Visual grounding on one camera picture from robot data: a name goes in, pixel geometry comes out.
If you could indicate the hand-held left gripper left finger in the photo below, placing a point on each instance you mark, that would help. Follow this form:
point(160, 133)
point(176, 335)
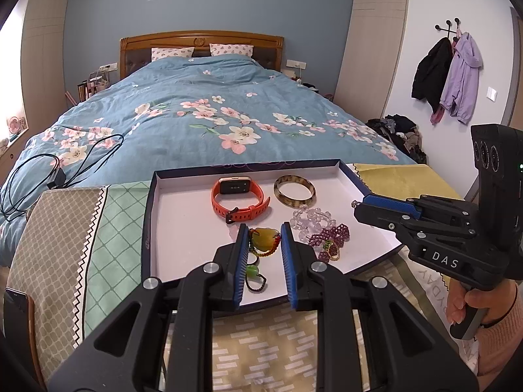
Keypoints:
point(243, 261)

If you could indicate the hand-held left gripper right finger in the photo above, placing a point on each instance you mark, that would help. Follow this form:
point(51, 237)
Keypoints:
point(288, 261)

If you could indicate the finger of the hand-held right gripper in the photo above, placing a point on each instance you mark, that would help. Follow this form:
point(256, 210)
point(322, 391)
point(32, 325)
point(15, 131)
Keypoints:
point(388, 204)
point(380, 218)

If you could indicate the amber pendant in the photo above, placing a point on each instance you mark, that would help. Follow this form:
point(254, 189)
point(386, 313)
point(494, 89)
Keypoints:
point(265, 239)

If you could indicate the shallow white box tray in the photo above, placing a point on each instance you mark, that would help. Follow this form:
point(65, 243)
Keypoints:
point(184, 228)

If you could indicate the person's right forearm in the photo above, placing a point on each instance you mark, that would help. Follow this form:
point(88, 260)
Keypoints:
point(502, 347)

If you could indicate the person's right hand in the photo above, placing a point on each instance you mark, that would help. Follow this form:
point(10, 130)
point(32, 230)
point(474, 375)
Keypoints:
point(496, 304)

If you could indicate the yellow patterned cloth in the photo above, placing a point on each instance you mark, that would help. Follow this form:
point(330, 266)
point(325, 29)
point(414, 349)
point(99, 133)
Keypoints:
point(400, 177)

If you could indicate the orange smartwatch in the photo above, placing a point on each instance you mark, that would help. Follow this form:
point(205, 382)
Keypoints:
point(255, 206)

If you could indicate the tortoiseshell bangle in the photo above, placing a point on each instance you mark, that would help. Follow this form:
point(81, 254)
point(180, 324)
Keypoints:
point(280, 198)

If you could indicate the pile of clothes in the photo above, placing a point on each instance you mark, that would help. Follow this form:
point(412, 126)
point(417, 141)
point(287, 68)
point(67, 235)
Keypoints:
point(402, 134)

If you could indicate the black jacket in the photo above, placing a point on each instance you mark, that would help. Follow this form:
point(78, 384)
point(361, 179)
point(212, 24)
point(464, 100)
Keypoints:
point(431, 73)

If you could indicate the purple jacket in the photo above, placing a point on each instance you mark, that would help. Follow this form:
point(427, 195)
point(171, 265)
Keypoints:
point(463, 77)

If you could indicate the beige wardrobe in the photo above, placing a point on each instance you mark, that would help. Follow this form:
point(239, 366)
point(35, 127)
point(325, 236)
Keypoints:
point(372, 41)
point(45, 69)

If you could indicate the blue floral blanket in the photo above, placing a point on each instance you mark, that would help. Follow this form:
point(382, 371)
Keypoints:
point(184, 102)

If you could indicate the green and beige patterned cloth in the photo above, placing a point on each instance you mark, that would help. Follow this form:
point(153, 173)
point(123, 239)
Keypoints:
point(61, 253)

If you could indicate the black charger plug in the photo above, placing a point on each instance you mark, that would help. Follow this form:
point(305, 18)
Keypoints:
point(58, 179)

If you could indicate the dotted white pillow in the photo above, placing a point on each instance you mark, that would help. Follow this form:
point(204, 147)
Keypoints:
point(231, 50)
point(171, 54)

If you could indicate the clear acrylic organizer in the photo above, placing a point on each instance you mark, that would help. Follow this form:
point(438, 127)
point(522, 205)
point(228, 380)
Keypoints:
point(98, 81)

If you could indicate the wooden headboard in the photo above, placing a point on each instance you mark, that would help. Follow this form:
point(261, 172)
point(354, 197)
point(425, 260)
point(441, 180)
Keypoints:
point(135, 51)

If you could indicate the pink round object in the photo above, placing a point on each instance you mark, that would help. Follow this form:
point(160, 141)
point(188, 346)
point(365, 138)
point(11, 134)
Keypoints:
point(16, 126)

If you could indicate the white light switch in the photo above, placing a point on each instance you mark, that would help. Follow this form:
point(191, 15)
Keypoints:
point(492, 93)

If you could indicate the white wall socket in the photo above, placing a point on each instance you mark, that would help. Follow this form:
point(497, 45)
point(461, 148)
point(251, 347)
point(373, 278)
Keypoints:
point(296, 64)
point(108, 66)

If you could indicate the black wall coat rack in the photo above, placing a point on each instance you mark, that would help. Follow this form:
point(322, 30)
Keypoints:
point(448, 26)

